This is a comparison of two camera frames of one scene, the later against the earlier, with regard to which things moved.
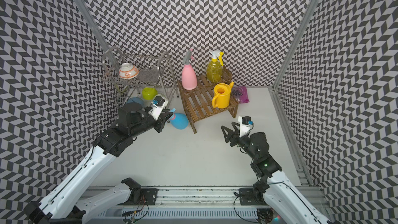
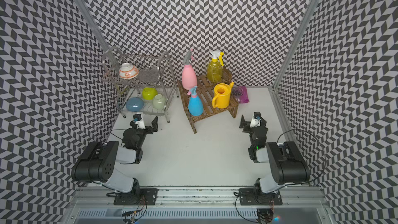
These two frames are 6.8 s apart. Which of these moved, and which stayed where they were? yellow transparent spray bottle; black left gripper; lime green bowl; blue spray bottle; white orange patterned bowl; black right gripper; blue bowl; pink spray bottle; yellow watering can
Moved: black right gripper; black left gripper; blue spray bottle
Stayed: yellow transparent spray bottle; lime green bowl; yellow watering can; blue bowl; white orange patterned bowl; pink spray bottle
